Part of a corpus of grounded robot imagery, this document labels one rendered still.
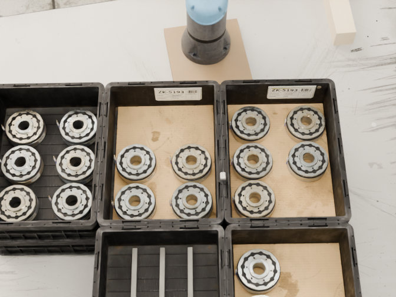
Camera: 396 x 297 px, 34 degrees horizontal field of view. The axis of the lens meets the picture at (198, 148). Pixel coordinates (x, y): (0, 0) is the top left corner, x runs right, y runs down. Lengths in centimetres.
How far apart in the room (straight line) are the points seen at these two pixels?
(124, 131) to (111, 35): 44
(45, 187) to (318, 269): 72
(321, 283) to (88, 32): 107
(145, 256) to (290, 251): 35
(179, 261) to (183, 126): 38
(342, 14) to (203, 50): 46
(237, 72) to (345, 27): 36
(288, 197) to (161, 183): 33
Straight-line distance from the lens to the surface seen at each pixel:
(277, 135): 177
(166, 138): 176
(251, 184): 167
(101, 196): 161
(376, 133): 197
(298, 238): 162
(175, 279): 161
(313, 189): 171
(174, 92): 175
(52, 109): 185
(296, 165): 170
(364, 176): 190
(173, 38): 206
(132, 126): 178
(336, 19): 210
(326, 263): 165
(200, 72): 198
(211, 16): 185
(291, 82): 174
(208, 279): 161
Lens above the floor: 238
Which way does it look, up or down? 63 degrees down
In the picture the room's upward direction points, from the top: 1 degrees counter-clockwise
